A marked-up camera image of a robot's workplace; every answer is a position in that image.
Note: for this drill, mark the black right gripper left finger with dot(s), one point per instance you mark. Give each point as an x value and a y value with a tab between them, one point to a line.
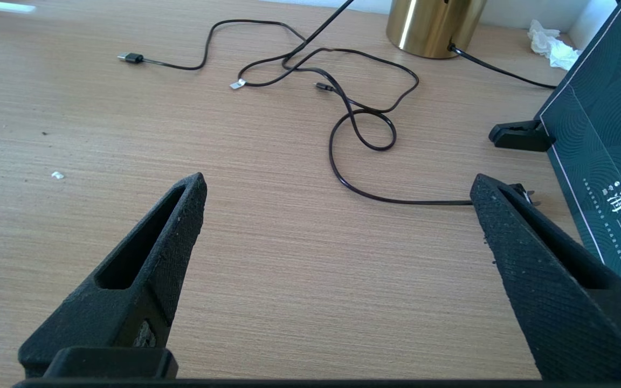
170	258

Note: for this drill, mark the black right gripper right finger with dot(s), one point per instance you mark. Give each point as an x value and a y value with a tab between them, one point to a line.
553	291

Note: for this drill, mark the small white paper scrap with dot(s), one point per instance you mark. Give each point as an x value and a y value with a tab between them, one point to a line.
57	175

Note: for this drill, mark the black clip stand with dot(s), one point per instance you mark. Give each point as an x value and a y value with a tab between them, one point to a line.
518	134

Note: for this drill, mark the crumpled white tissue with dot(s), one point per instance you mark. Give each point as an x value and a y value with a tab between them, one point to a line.
550	46

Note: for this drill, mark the gold desk lamp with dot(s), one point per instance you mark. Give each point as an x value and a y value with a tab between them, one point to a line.
432	27

